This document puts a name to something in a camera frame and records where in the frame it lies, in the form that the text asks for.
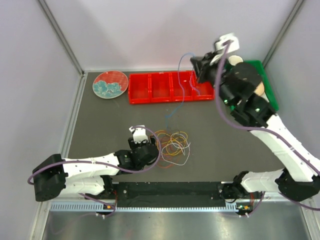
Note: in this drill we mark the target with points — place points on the red blue floral plate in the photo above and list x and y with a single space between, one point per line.
110 84

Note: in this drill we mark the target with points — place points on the aluminium frame right post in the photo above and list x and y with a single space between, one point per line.
283 31

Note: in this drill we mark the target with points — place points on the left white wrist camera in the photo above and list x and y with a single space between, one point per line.
139 134

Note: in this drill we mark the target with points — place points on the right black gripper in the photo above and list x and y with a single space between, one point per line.
203 65

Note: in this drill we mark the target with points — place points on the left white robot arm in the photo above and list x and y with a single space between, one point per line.
61 177

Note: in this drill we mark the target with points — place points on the red four-compartment bin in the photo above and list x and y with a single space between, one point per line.
167 87

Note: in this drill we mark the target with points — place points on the beige bird pattern plate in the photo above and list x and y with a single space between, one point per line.
260 89

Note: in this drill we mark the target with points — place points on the aluminium frame post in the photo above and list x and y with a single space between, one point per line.
283 31
60 35

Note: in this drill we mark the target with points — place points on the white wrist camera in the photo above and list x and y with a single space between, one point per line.
228 40
139 134

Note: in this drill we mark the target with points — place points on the aluminium frame left post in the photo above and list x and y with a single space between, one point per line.
60 35

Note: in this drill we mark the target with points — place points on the white green cup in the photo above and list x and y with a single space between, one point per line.
233 60

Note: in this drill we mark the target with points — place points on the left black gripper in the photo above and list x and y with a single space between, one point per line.
133 145

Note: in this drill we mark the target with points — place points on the grey slotted cable duct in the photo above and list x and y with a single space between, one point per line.
61 206

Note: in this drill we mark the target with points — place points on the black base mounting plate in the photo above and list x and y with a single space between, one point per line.
167 194

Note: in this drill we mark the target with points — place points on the green plastic tray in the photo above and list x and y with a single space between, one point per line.
268 94

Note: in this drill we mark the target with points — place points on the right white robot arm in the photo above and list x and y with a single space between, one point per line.
236 84

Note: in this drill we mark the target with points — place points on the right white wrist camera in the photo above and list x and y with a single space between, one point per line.
228 40

